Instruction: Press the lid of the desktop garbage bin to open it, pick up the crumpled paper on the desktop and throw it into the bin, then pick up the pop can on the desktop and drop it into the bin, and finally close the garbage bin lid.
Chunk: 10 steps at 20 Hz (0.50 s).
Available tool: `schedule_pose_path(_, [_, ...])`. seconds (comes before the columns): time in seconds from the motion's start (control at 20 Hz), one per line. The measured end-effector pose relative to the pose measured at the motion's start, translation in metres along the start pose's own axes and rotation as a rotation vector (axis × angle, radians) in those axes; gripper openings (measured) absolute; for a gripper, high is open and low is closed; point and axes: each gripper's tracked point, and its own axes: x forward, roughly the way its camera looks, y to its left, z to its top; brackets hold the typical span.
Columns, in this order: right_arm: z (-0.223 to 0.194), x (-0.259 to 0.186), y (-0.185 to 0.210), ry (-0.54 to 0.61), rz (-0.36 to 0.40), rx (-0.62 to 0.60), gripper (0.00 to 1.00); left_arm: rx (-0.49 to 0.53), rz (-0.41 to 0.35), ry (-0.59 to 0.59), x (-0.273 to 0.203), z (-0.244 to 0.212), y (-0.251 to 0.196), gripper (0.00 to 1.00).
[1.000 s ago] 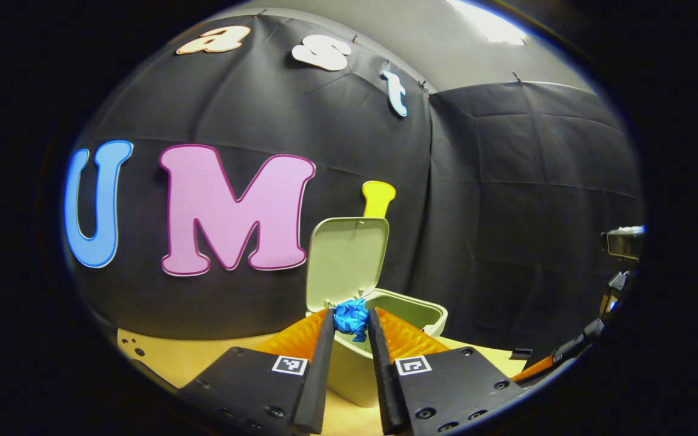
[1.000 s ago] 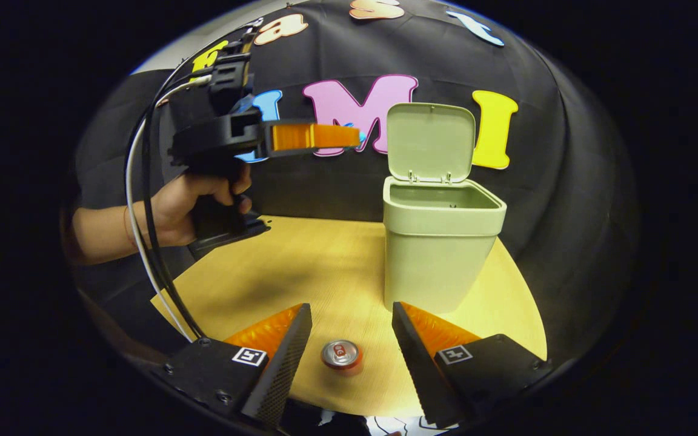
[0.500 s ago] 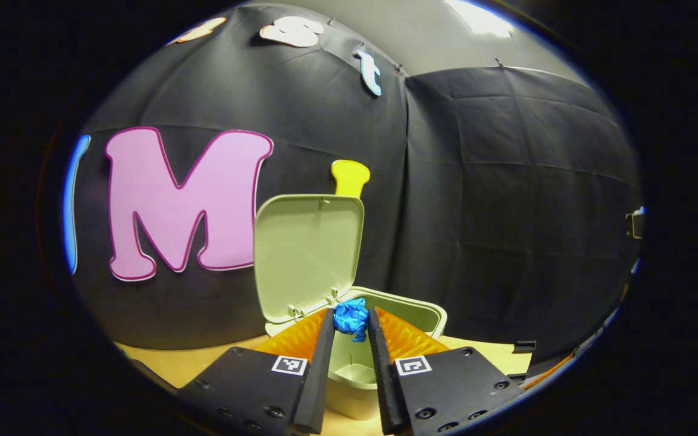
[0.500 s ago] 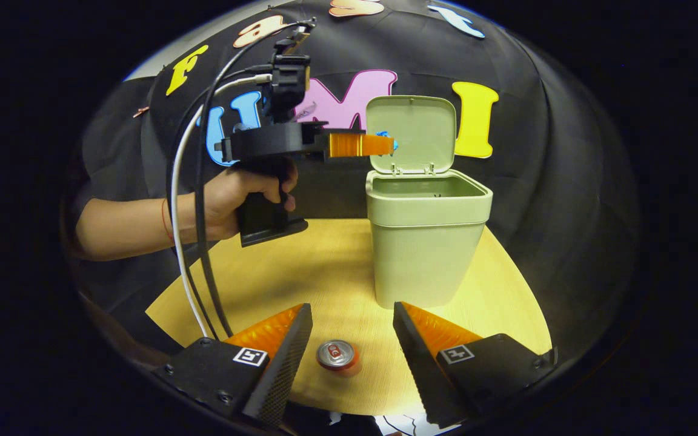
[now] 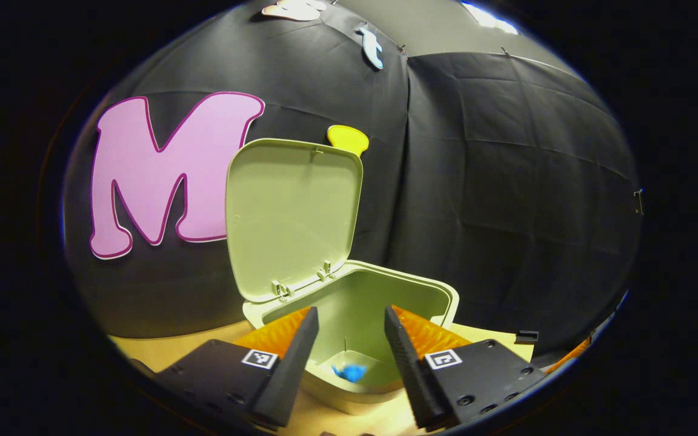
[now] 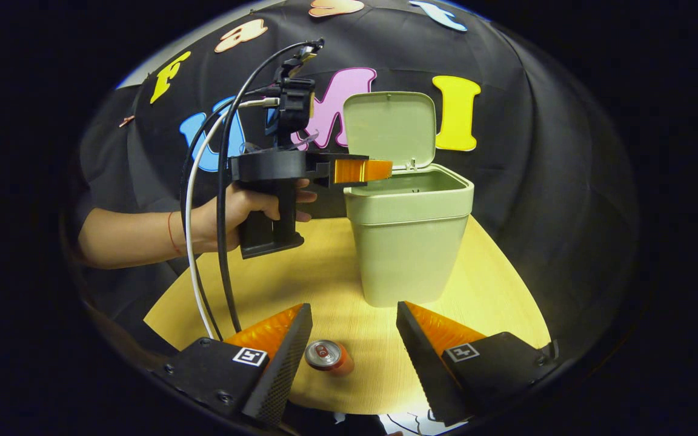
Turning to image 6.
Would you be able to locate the wooden desktop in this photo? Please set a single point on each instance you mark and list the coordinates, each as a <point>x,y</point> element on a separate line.
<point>325,284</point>

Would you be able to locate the black backdrop cloth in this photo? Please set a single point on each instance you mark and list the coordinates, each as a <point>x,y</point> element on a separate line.
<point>537,151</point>

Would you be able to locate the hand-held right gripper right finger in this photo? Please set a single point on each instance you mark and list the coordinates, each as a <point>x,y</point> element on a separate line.
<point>418,357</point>

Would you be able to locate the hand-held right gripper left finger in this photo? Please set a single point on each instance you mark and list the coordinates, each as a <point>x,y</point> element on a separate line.
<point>291,357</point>

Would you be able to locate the green desktop garbage bin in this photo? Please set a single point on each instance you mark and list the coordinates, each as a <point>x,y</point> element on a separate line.
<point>409,242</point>

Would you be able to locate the copper clip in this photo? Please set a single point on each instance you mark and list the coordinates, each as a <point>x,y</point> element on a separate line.
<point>126,121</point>

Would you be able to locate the black printed shirt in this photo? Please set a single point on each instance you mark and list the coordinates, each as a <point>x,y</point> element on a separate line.
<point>361,425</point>

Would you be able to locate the orange pop can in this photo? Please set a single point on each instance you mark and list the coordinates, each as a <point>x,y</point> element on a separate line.
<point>328,356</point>

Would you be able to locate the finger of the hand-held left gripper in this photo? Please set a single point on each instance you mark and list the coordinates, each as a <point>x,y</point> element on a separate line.
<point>355,171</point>

